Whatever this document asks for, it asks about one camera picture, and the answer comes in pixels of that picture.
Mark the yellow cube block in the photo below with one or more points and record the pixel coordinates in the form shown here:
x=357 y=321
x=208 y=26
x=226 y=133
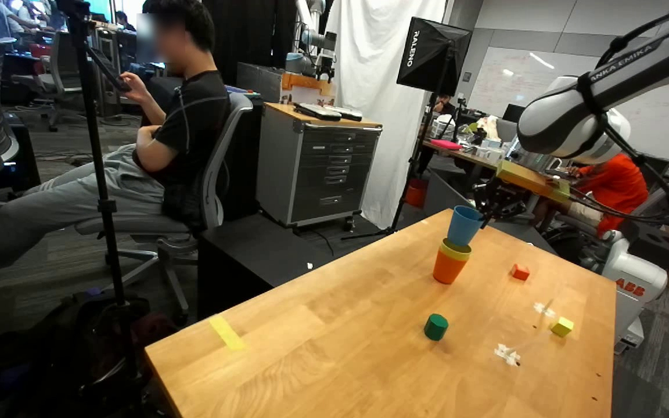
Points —
x=561 y=327

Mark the black softbox light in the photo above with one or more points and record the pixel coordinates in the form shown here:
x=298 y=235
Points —
x=430 y=55

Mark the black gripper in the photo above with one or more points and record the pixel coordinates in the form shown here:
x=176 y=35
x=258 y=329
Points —
x=499 y=193

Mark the white jack toy with stick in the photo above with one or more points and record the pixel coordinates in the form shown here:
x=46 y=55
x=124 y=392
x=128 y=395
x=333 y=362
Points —
x=545 y=313
x=507 y=356

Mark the black tripod stand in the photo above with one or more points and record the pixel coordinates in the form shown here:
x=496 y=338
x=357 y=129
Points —
x=93 y=141

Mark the cardboard box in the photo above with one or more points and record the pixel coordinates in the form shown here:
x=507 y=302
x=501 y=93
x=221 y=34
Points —
x=308 y=85

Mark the person in orange shirt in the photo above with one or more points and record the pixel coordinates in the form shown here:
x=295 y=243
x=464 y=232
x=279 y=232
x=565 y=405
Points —
x=616 y=186

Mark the blue plastic cup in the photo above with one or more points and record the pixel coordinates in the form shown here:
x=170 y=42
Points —
x=464 y=227

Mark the orange plastic cup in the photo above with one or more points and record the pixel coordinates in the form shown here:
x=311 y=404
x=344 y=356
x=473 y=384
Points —
x=449 y=270

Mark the black light stand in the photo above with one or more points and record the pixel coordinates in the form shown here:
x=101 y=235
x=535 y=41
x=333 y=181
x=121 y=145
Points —
x=417 y=154

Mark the red cube block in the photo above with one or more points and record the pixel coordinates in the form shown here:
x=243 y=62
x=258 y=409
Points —
x=518 y=273

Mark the yellow plastic cup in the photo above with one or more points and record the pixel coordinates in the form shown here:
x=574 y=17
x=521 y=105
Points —
x=457 y=253

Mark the white ABB robot base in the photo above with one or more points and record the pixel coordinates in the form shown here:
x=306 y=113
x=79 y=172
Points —
x=633 y=286

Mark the grey drawer cabinet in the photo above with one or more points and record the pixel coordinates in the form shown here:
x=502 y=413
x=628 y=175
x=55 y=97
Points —
x=320 y=165

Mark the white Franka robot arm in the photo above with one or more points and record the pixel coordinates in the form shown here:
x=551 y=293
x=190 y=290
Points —
x=574 y=118

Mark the cluttered work desk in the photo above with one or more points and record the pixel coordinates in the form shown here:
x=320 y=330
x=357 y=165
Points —
x=521 y=178

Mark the green cylinder block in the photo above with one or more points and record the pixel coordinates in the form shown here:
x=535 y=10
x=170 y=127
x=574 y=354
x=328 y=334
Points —
x=436 y=327

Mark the black keyboard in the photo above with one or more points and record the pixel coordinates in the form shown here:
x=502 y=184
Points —
x=316 y=111
x=351 y=116

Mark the person in black t-shirt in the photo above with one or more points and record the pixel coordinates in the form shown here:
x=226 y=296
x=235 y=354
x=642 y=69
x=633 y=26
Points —
x=186 y=131

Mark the white curtain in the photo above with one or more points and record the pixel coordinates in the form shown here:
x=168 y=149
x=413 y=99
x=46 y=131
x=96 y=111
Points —
x=365 y=71

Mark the grey swivel office chair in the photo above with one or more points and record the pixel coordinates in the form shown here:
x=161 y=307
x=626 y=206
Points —
x=219 y=178

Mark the yellow tape strip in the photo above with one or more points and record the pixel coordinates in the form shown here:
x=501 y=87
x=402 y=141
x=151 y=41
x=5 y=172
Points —
x=228 y=335

